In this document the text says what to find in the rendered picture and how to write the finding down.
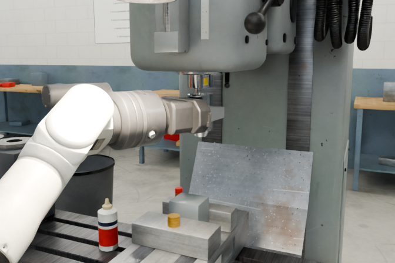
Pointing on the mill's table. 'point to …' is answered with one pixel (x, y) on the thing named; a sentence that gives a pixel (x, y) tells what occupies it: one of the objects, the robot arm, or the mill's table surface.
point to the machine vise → (224, 254)
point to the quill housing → (207, 24)
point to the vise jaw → (177, 235)
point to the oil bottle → (107, 227)
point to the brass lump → (173, 220)
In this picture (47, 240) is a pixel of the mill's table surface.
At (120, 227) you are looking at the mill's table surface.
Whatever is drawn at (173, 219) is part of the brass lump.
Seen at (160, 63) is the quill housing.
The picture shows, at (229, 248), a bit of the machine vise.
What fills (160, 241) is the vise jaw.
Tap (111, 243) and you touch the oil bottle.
